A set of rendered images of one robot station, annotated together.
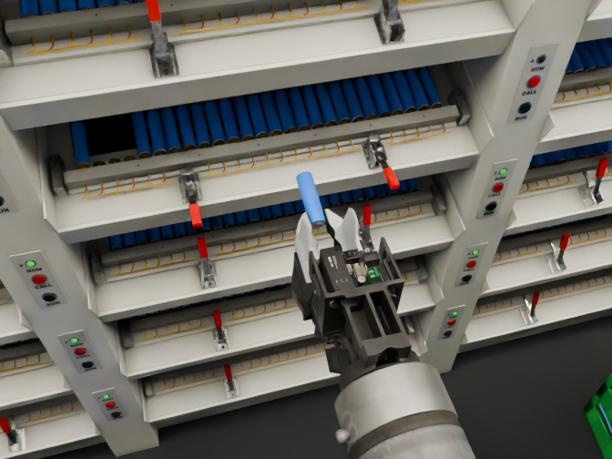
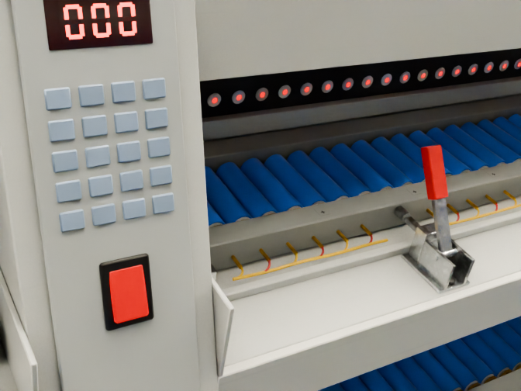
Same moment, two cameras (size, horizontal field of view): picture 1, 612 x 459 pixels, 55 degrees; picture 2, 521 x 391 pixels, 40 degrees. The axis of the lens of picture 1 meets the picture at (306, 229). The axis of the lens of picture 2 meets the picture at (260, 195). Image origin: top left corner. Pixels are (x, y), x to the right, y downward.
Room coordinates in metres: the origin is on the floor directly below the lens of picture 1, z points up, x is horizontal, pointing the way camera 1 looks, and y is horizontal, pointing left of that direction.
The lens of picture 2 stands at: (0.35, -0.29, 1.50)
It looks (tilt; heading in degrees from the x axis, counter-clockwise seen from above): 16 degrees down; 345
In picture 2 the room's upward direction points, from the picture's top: 2 degrees counter-clockwise
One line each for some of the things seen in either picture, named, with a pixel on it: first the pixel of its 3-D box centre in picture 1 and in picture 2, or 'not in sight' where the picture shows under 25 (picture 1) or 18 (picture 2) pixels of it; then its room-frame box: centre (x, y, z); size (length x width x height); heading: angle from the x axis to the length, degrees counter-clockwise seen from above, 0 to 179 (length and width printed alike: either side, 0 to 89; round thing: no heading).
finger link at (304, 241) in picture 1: (308, 238); not in sight; (0.38, 0.00, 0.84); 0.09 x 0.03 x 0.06; 19
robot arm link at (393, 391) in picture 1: (389, 409); not in sight; (0.20, -0.07, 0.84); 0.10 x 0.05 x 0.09; 105
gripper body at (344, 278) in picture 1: (361, 319); not in sight; (0.28, -0.05, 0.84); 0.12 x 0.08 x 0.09; 15
